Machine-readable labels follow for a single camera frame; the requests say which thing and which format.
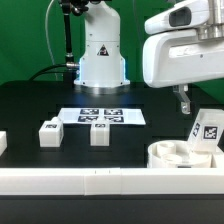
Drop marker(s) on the white U-shaped obstacle fence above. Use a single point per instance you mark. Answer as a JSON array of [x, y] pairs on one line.
[[117, 181]]

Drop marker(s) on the white round stool seat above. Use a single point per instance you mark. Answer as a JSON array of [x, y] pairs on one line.
[[176, 154]]

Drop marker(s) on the white marker tag sheet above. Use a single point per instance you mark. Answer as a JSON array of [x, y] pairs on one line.
[[113, 115]]

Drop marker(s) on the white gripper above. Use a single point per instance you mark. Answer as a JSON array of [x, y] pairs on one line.
[[179, 58]]

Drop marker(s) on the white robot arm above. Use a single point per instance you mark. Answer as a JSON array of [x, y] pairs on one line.
[[102, 68]]

